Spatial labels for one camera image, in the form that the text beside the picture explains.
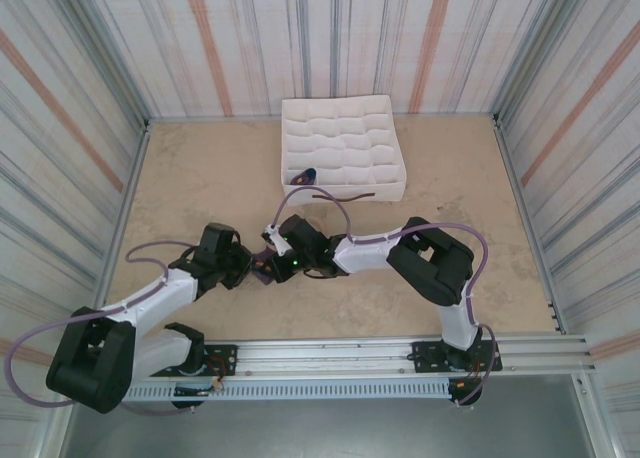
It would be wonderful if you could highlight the white fabric organizer box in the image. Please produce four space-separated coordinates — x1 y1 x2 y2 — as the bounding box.
279 93 407 205

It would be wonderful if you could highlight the black connector with wires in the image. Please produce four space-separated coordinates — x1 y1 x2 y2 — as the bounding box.
174 381 224 397
448 377 484 408

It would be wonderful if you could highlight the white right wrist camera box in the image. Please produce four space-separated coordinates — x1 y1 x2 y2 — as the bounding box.
261 224 292 257

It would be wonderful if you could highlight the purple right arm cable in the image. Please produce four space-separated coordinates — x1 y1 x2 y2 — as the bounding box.
269 187 501 409

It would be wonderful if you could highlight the aluminium frame edge profile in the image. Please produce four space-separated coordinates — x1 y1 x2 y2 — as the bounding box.
492 112 567 335
82 119 152 343

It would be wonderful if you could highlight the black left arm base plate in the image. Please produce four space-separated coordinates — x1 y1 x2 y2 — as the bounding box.
199 344 239 378

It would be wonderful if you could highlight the purple sock with tan toe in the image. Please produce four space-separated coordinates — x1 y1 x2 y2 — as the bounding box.
251 249 276 285

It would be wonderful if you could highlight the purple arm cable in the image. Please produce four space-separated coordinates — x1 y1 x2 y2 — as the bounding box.
3 241 201 418
269 187 501 409

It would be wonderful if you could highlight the grey slotted cable duct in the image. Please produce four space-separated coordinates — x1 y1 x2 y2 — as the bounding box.
122 380 454 403

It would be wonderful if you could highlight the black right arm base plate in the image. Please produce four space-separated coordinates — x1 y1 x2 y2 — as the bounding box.
410 341 503 375

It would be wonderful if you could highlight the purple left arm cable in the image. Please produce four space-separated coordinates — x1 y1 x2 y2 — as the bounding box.
3 241 201 418

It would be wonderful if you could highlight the aluminium mounting rail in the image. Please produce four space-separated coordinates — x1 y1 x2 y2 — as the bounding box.
52 333 599 382

